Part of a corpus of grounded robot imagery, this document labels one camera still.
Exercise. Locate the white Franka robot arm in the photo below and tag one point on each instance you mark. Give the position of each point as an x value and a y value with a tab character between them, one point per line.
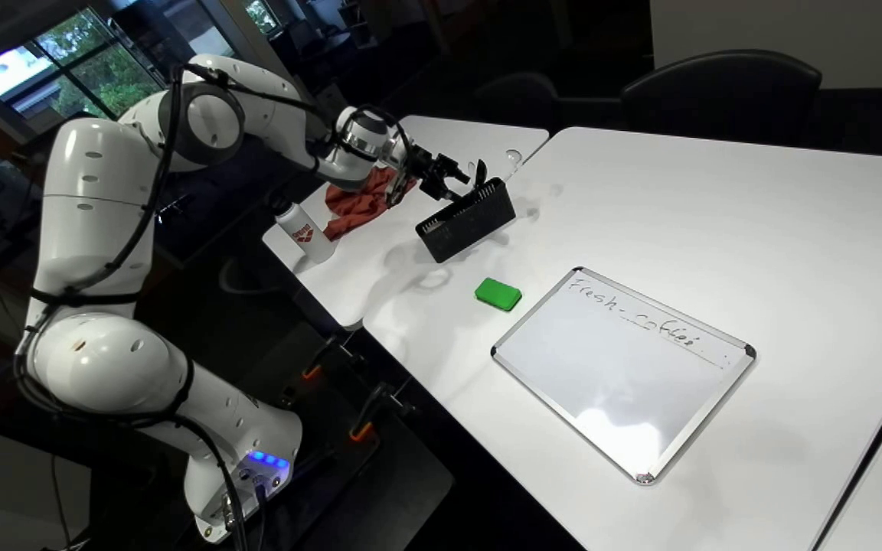
94	256

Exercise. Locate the large black office chair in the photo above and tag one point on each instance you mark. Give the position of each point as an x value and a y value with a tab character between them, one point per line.
717	94

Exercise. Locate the white cup with red mark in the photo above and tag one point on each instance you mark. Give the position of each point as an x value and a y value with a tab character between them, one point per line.
294	225

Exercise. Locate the silver framed whiteboard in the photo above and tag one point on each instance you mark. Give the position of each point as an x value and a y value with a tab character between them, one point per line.
618	368

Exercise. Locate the black utensil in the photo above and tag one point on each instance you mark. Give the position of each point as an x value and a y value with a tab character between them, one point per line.
482	174

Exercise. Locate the clear plastic spoon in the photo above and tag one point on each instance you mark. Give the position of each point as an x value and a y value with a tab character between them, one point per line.
511	158

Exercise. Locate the bright computer monitor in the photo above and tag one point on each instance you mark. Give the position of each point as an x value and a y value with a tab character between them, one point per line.
47	64

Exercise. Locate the red cloth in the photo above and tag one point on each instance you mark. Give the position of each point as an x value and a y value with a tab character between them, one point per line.
352	209

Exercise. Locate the green block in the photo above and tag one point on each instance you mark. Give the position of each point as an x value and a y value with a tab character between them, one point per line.
498	292

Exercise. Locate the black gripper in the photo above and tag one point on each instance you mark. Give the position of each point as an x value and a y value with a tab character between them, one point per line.
421	167

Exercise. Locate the small black office chair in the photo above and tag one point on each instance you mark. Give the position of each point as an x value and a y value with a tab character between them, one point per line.
519	99

